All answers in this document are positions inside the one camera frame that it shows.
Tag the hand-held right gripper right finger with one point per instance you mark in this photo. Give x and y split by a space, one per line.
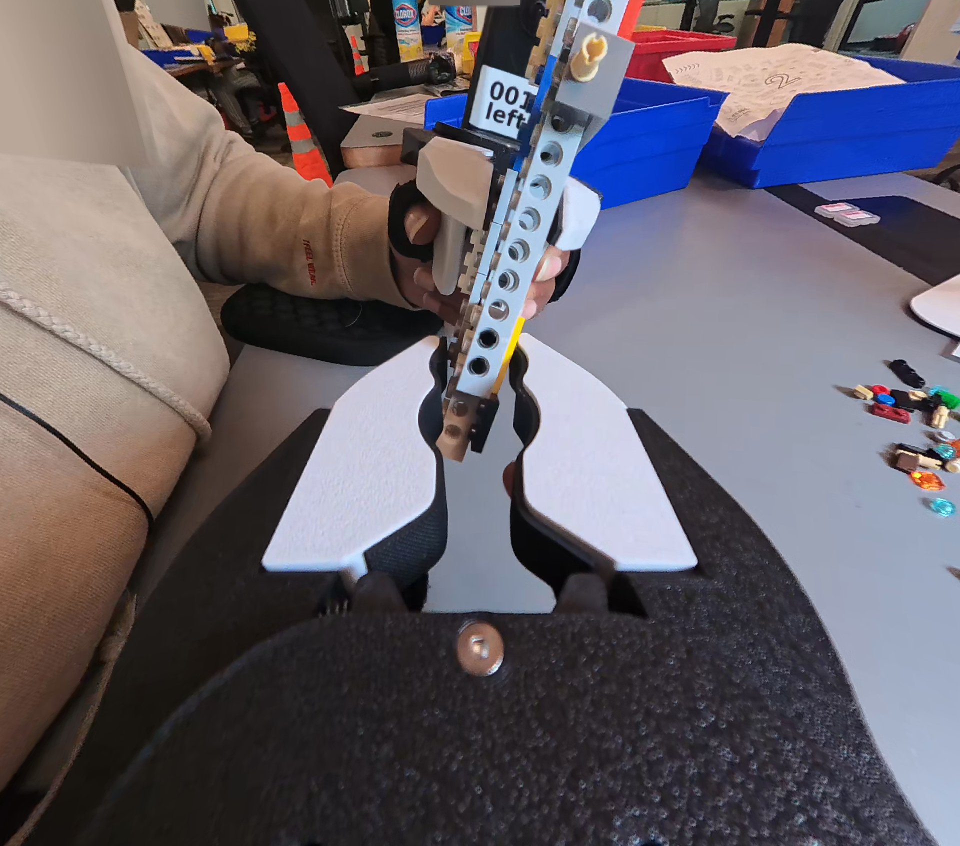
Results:
600 478

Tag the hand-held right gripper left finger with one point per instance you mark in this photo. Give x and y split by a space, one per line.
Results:
360 471

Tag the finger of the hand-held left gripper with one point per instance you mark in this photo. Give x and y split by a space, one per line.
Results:
454 178
581 216

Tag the grey lego model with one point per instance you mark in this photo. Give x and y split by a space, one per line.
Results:
541 186

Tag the person's left forearm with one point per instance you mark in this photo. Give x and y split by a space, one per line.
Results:
262 216

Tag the pile of loose lego pieces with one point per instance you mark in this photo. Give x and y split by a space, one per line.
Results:
892 411

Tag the person's left hand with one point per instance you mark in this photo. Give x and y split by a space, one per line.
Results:
420 223

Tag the person's right hand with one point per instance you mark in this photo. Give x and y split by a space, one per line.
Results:
510 478

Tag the wipes canister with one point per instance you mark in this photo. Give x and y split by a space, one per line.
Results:
459 28
406 25

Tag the blue storage bin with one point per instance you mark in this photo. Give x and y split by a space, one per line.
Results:
847 133
645 141

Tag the orange traffic cone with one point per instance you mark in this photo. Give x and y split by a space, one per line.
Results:
304 141
357 58

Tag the black wrist rest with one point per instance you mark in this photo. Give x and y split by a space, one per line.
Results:
315 328

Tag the red storage bin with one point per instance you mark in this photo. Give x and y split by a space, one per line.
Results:
675 55

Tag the black office chair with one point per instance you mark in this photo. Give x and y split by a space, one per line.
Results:
277 28

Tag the person's beige hoodie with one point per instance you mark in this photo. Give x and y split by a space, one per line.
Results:
75 336

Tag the teal transparent round stud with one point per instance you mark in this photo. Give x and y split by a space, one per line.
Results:
943 507

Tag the white book stand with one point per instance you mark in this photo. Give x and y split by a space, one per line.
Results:
941 310

